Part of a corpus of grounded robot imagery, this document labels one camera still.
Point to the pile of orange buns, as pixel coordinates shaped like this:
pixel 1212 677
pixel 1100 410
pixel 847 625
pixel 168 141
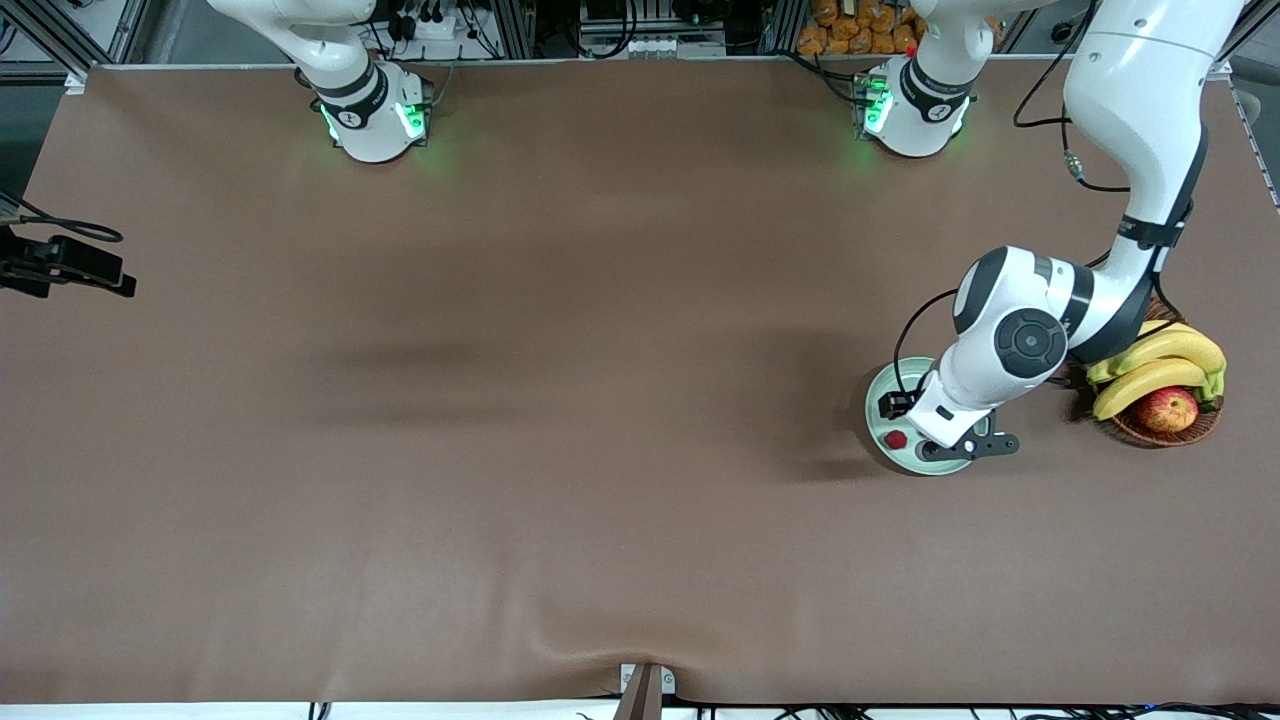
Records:
pixel 850 30

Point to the metal clamp bracket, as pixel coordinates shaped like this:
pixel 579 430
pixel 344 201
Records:
pixel 647 695

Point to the red strawberry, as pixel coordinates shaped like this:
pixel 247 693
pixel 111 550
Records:
pixel 895 439

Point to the brown wicker basket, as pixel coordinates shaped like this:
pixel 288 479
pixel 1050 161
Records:
pixel 1150 437

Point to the brown table mat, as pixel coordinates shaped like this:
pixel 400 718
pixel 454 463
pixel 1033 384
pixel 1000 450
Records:
pixel 500 500

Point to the white terminal block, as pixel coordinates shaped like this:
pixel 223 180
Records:
pixel 650 46

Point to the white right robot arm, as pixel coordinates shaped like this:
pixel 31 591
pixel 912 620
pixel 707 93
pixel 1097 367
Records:
pixel 370 130

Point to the light green round plate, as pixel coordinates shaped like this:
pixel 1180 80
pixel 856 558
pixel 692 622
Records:
pixel 876 428

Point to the yellow banana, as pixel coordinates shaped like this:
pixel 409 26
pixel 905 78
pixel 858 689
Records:
pixel 1185 348
pixel 1175 327
pixel 1150 382

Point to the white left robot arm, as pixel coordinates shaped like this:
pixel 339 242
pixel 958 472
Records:
pixel 1140 90

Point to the red yellow apple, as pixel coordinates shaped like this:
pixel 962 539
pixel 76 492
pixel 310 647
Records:
pixel 1167 410

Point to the small green-tipped banana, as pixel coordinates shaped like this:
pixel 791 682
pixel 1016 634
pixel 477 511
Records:
pixel 1100 374

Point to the aluminium frame profile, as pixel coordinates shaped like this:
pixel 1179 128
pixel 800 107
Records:
pixel 60 45
pixel 788 25
pixel 1245 40
pixel 515 30

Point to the white power strip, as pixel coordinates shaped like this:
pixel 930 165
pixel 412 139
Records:
pixel 435 28

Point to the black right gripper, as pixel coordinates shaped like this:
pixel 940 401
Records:
pixel 40 264

